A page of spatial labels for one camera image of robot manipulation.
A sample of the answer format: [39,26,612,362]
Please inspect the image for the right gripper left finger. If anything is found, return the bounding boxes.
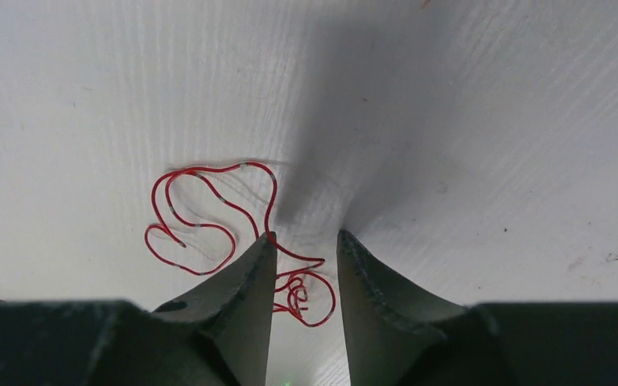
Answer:
[0,233,277,385]

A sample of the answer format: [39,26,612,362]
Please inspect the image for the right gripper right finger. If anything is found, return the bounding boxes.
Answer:
[336,230,618,385]

